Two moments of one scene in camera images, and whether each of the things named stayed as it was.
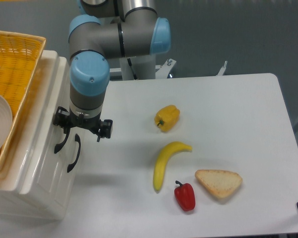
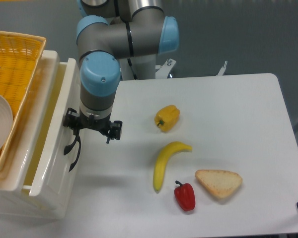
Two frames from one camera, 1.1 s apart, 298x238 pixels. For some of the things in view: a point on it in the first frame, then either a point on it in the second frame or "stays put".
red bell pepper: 185,196 stays put
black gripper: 93,124 to 75,120
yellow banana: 161,159 stays put
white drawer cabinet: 40,171 stays put
